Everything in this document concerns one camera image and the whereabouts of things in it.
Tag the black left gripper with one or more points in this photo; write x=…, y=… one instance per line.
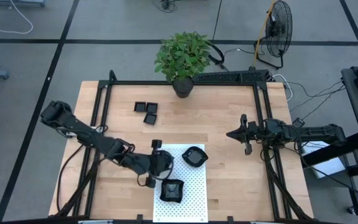
x=157, y=163

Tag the black aluminium rig frame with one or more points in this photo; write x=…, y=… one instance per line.
x=259, y=102

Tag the black leaf-shaped plate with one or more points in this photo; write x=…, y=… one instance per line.
x=195, y=156

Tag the green leafy plant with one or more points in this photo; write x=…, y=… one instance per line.
x=181, y=56

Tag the white flat box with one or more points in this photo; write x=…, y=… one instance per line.
x=331, y=166

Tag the black vented controller box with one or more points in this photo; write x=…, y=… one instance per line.
x=228, y=77

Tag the black floor fan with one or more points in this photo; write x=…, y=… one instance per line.
x=279, y=31

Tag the black wavy square plate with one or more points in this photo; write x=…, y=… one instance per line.
x=172, y=190

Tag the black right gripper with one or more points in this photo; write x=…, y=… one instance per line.
x=250, y=132

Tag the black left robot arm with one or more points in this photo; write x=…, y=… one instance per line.
x=85, y=137

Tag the black plant pot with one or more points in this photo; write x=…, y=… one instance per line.
x=183, y=88

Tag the white perforated metal shelf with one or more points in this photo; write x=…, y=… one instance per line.
x=194, y=186

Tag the grey metal base bar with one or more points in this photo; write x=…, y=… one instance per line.
x=16, y=3

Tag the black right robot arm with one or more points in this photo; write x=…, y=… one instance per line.
x=322, y=132

